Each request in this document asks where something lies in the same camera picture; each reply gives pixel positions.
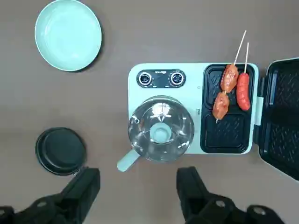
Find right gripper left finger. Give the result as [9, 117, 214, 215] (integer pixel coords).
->
[0, 167, 101, 224]

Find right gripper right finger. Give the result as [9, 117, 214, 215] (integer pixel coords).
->
[176, 166, 299, 224]

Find round silver control knob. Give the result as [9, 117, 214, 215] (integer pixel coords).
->
[136, 71, 152, 87]
[170, 71, 185, 87]

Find small black frying pan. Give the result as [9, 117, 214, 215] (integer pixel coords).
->
[35, 127, 87, 176]

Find black grill plate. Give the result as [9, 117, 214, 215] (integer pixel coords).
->
[202, 64, 255, 154]

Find glass lid with green knob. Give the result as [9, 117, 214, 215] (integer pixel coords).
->
[128, 100, 195, 163]

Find red sausage skewer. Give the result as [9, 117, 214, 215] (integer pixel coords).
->
[235, 42, 251, 111]

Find chicken wing skewer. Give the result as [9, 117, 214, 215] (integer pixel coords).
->
[212, 30, 247, 124]

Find pale green plate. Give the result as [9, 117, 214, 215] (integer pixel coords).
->
[34, 0, 103, 72]

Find steel pot with green handle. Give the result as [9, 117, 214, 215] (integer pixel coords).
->
[116, 95, 195, 173]

